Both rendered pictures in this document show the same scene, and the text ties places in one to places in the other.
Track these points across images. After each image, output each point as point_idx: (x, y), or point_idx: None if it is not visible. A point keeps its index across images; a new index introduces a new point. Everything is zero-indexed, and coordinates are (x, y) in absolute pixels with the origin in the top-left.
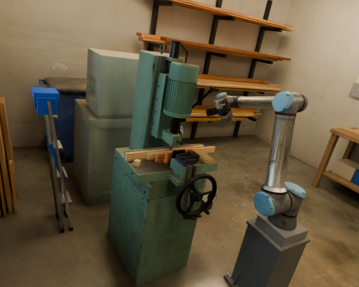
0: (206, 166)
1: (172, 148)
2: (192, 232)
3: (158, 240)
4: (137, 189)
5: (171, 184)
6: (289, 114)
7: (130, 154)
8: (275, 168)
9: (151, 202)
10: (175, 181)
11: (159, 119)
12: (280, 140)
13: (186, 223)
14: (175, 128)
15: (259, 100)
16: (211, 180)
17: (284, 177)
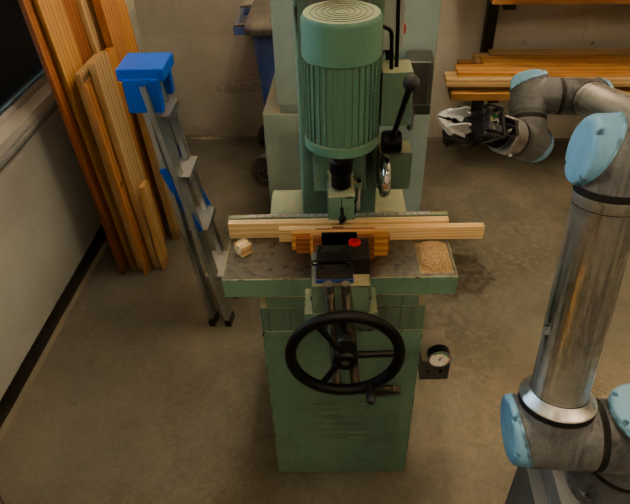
0: (418, 281)
1: (349, 221)
2: (405, 412)
3: (310, 408)
4: None
5: None
6: (602, 197)
7: (237, 224)
8: (549, 350)
9: (273, 336)
10: (304, 308)
11: None
12: (569, 275)
13: None
14: (337, 178)
15: (610, 111)
16: (378, 329)
17: (580, 383)
